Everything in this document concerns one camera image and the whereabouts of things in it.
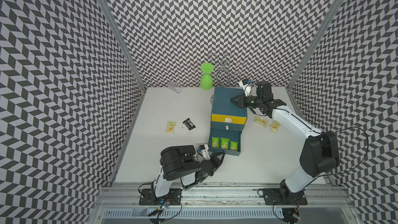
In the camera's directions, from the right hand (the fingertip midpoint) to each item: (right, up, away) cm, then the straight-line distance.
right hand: (232, 101), depth 84 cm
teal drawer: (-3, -13, +2) cm, 14 cm away
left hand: (-3, -29, -1) cm, 29 cm away
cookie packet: (+21, -13, +15) cm, 29 cm away
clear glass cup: (-38, +12, +36) cm, 54 cm away
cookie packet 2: (-37, -16, +12) cm, 42 cm away
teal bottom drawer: (+2, -20, +7) cm, 21 cm away
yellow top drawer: (-3, -9, -4) cm, 10 cm away
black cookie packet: (-25, -15, +15) cm, 33 cm away
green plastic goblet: (-14, +13, +6) cm, 20 cm away
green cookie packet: (-9, -23, +5) cm, 25 cm away
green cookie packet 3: (+1, -25, +3) cm, 25 cm away
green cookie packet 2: (-4, -24, +5) cm, 25 cm away
